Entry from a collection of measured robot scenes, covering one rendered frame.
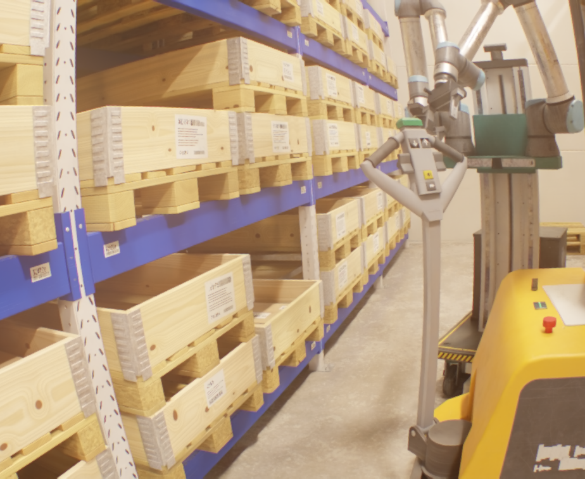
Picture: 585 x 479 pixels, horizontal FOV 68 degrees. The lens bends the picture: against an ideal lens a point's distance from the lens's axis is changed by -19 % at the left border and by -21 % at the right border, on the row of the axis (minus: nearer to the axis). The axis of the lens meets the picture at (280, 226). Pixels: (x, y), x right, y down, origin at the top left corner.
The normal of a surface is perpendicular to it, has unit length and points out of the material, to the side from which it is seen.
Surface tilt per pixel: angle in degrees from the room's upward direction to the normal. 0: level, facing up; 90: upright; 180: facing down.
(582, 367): 90
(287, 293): 90
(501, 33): 90
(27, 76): 90
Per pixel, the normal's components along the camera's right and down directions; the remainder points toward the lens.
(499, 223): -0.65, 0.16
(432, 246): 0.43, 0.09
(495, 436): -0.37, 0.16
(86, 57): 0.93, -0.02
